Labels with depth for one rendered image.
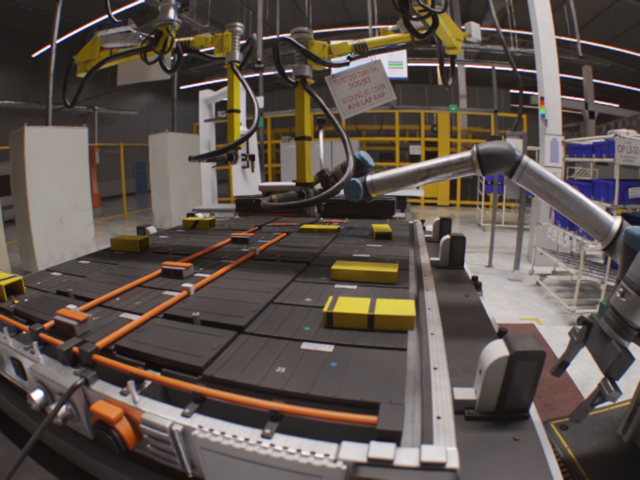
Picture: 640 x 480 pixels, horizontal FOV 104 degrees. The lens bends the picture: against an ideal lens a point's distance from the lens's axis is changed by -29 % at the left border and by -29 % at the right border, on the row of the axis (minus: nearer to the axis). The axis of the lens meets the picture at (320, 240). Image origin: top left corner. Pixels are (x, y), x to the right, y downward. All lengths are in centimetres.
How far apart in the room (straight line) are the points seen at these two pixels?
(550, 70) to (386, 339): 492
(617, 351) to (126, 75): 230
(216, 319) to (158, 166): 701
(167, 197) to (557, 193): 697
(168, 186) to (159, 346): 691
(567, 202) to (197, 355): 124
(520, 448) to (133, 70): 225
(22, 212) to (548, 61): 742
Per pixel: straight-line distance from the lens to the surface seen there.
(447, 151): 1122
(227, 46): 208
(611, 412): 177
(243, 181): 433
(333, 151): 1057
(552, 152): 509
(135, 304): 82
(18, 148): 547
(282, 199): 145
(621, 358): 65
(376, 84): 182
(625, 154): 331
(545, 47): 535
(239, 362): 54
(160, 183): 758
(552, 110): 515
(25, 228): 547
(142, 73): 216
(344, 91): 173
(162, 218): 766
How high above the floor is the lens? 128
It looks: 12 degrees down
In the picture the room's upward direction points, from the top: 1 degrees counter-clockwise
